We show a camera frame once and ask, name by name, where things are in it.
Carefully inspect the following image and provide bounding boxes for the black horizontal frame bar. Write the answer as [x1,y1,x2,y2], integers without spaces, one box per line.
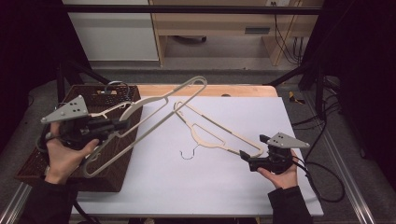
[62,4,323,16]

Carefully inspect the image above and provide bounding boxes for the person's left hand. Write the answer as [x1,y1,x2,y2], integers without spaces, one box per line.
[44,121,100,185]

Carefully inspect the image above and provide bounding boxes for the person's right hand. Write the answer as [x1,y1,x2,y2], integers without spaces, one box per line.
[256,150,299,190]

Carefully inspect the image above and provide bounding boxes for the white cabinet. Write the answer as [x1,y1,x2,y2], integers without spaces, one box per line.
[63,0,160,62]

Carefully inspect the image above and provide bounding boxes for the aluminium rail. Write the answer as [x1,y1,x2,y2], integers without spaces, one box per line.
[302,91,377,224]
[0,182,33,224]

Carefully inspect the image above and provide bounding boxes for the white table sheet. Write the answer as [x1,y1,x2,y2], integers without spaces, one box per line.
[71,95,325,217]

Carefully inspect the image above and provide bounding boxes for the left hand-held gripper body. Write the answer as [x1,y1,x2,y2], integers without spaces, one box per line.
[40,95,111,150]

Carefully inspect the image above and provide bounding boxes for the black hanging cables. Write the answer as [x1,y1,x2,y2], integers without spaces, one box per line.
[270,1,304,65]

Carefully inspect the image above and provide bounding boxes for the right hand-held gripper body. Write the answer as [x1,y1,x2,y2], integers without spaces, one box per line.
[247,133,311,175]

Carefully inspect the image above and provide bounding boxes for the light wooden desk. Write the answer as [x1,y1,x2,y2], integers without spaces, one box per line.
[148,0,325,67]

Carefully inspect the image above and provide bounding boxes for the black floor cables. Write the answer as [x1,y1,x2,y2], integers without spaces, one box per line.
[291,76,344,162]

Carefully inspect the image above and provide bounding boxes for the brown woven basket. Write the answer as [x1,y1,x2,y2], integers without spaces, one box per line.
[14,83,144,193]

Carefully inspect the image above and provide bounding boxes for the cream plastic clothes hanger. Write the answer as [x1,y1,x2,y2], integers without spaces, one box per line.
[173,99,265,161]
[82,76,208,179]

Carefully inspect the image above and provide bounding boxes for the black frame strut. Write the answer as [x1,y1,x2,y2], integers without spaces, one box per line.
[55,58,121,105]
[266,59,329,120]

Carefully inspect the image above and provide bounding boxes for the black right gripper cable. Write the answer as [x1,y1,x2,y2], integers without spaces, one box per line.
[291,153,347,203]

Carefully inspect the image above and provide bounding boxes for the yellow and black clamp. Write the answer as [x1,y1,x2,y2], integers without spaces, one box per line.
[288,91,306,105]

